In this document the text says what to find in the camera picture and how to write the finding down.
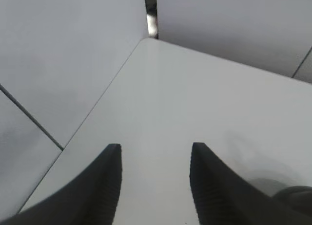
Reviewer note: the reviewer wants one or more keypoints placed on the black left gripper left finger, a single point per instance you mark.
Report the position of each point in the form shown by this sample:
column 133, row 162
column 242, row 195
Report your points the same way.
column 91, row 198

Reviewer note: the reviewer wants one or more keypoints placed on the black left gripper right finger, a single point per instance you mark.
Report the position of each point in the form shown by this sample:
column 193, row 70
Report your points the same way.
column 222, row 197

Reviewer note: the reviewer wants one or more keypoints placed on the black cast iron teapot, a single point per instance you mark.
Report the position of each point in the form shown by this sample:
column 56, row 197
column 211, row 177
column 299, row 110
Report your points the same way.
column 298, row 198

